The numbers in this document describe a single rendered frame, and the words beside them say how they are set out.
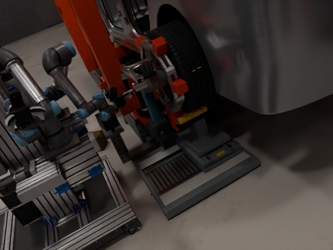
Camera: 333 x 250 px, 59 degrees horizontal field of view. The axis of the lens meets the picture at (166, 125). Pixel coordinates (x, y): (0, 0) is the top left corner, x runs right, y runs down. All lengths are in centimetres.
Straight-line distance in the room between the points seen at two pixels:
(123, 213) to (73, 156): 53
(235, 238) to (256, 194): 38
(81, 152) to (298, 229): 140
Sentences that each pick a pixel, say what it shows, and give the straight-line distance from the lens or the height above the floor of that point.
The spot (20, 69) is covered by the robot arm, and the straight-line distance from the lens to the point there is 170.
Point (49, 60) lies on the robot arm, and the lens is 198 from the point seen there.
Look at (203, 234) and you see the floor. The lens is 207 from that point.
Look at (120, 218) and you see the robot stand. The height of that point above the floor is 20.
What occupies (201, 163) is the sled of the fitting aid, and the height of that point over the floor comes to 15.
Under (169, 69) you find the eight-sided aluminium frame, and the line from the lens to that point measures 193.
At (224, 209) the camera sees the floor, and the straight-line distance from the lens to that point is 217.
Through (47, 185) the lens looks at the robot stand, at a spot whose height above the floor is 70.
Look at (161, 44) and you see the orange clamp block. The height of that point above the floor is 113.
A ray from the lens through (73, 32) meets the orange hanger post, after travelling 435.
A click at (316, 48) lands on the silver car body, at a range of 141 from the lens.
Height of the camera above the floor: 159
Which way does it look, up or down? 29 degrees down
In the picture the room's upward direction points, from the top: 21 degrees counter-clockwise
